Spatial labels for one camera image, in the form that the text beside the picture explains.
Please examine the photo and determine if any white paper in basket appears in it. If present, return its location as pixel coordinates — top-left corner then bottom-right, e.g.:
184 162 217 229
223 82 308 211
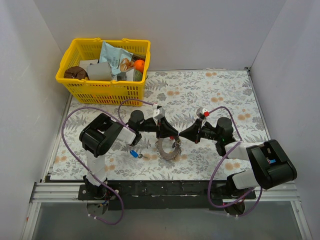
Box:
78 59 99 70

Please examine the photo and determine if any loose blue key tag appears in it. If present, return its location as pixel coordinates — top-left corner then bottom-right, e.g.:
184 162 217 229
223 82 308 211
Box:
130 150 143 159

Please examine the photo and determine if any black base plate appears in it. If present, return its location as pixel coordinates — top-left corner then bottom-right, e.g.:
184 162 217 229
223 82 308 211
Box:
77 180 249 211

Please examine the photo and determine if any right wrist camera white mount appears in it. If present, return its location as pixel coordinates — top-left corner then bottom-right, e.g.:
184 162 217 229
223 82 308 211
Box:
196 107 210 123

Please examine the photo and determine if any yellow plastic basket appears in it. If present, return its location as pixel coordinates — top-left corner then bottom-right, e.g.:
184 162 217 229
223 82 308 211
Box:
55 38 151 106

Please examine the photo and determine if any brown round pastry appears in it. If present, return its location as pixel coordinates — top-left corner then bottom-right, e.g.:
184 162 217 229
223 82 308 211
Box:
63 66 88 80

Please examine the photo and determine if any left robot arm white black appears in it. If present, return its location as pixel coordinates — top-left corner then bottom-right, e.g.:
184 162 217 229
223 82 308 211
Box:
79 107 181 200

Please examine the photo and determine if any aluminium frame rail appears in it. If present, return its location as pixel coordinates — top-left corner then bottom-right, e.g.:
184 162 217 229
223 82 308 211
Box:
29 181 312 240

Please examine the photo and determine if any light blue snack bag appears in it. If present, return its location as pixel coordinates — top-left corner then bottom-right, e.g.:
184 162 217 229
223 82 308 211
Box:
99 41 134 75

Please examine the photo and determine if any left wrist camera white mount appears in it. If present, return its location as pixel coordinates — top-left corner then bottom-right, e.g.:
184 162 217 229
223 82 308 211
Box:
152 103 165 123

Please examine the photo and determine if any orange fruit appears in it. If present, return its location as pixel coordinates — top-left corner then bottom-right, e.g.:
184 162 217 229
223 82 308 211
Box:
133 59 145 73

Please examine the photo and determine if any floral table mat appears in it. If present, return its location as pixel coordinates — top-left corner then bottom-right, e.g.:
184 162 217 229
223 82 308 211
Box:
50 70 268 181

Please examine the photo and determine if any green item in basket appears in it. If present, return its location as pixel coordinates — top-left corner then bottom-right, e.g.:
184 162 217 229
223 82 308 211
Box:
133 69 143 82

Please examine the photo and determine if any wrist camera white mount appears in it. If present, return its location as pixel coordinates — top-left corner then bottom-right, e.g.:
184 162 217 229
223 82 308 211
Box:
152 103 165 123
196 107 210 123

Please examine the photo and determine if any grey paper cup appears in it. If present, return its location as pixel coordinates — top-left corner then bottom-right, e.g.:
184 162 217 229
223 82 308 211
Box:
86 62 112 81

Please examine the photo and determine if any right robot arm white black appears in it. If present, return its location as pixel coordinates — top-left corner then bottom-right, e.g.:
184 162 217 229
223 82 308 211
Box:
179 117 298 199

